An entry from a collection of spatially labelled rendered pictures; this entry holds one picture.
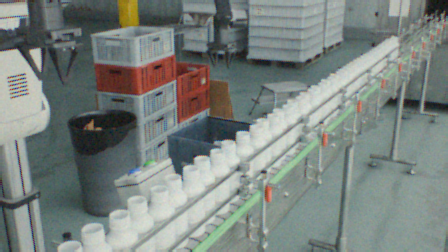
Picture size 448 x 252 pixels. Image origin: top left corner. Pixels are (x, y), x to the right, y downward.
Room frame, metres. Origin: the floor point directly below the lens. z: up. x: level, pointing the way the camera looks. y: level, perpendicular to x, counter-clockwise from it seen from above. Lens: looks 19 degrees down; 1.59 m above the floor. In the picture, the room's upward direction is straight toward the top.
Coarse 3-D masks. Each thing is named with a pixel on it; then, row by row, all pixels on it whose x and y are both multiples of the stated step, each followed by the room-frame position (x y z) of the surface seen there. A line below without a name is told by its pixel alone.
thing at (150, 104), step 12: (168, 84) 3.83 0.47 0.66; (108, 96) 3.53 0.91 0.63; (120, 96) 3.48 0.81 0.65; (132, 96) 3.43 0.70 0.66; (144, 96) 3.48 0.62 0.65; (156, 96) 4.03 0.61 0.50; (168, 96) 3.83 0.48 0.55; (108, 108) 3.53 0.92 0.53; (120, 108) 3.49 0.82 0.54; (132, 108) 3.45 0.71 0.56; (144, 108) 3.48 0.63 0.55; (156, 108) 3.65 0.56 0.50; (168, 108) 3.81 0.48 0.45; (144, 120) 3.46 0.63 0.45
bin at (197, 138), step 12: (204, 120) 2.00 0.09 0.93; (216, 120) 2.00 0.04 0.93; (228, 120) 1.97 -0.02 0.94; (180, 132) 1.84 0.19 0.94; (192, 132) 1.92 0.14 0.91; (204, 132) 2.00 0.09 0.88; (216, 132) 2.00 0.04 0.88; (228, 132) 1.97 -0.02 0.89; (168, 144) 1.76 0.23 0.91; (180, 144) 1.73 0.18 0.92; (192, 144) 1.71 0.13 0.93; (204, 144) 1.67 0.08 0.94; (180, 156) 1.74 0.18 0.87; (180, 168) 1.74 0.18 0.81
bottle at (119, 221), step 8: (112, 216) 0.75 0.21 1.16; (120, 216) 0.76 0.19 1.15; (128, 216) 0.74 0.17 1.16; (112, 224) 0.73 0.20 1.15; (120, 224) 0.73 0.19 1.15; (128, 224) 0.74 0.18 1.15; (112, 232) 0.73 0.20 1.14; (120, 232) 0.73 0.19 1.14; (128, 232) 0.74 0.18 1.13; (136, 232) 0.76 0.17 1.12; (112, 240) 0.73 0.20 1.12; (120, 240) 0.72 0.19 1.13; (128, 240) 0.73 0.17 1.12; (136, 240) 0.74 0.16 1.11; (112, 248) 0.72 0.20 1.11; (120, 248) 0.72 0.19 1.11
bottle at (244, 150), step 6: (240, 132) 1.20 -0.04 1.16; (246, 132) 1.20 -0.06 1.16; (240, 138) 1.17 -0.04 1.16; (246, 138) 1.17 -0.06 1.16; (240, 144) 1.17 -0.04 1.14; (246, 144) 1.17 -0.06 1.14; (240, 150) 1.16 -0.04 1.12; (246, 150) 1.16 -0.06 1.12; (252, 150) 1.18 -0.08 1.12; (240, 156) 1.16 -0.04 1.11; (246, 156) 1.16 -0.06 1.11; (252, 162) 1.18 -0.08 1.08; (252, 168) 1.18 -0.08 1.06; (240, 174) 1.16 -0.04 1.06; (246, 174) 1.16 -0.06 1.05; (252, 174) 1.18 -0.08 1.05; (252, 186) 1.18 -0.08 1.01
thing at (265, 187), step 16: (400, 32) 3.91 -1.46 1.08; (400, 64) 2.61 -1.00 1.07; (368, 80) 2.26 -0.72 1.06; (384, 80) 2.22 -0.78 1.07; (304, 128) 1.47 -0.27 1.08; (320, 128) 1.44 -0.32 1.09; (352, 128) 1.84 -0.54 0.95; (320, 144) 1.44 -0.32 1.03; (352, 144) 1.84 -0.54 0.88; (192, 160) 1.16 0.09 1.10; (320, 160) 1.45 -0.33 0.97; (240, 176) 1.08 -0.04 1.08; (240, 192) 1.08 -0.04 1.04; (64, 240) 0.76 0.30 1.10; (80, 240) 0.74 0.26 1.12; (256, 240) 1.08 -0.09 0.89
